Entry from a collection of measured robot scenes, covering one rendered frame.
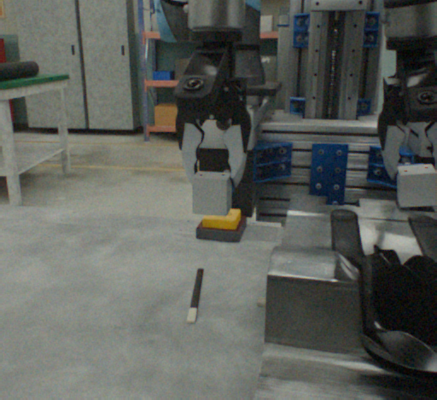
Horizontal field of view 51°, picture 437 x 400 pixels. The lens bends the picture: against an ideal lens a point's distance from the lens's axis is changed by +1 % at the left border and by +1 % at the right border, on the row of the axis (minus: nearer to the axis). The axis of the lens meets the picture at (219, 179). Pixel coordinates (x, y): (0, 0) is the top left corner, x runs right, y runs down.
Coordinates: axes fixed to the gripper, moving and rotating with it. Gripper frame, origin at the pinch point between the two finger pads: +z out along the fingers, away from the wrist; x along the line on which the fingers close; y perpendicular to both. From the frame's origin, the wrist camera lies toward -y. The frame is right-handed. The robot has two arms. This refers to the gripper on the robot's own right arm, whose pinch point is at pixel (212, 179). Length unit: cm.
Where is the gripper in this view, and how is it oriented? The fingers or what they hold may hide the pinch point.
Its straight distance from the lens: 64.2
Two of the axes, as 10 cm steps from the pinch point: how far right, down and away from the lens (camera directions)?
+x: -9.8, -0.6, 2.0
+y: 2.1, -2.8, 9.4
